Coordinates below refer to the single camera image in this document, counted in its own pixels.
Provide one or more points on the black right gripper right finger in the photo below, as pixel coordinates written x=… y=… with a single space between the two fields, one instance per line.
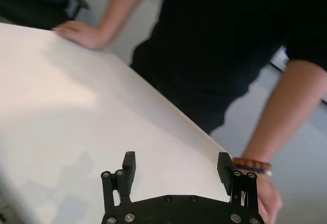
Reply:
x=224 y=173

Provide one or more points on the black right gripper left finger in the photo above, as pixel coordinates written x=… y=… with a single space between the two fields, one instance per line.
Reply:
x=129 y=167

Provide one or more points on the white table top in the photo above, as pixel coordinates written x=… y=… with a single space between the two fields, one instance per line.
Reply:
x=89 y=106

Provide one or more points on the person's right forearm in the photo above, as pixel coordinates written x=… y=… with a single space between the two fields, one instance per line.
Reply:
x=122 y=11

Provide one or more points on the person's left forearm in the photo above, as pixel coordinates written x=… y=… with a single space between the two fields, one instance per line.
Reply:
x=281 y=111

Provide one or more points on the person's left hand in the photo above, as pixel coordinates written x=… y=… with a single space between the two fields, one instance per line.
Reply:
x=269 y=198

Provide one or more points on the person's right hand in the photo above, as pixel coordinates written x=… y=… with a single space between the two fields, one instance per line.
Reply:
x=81 y=33

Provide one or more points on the person in black clothes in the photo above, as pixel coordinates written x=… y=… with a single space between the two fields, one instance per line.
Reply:
x=199 y=101

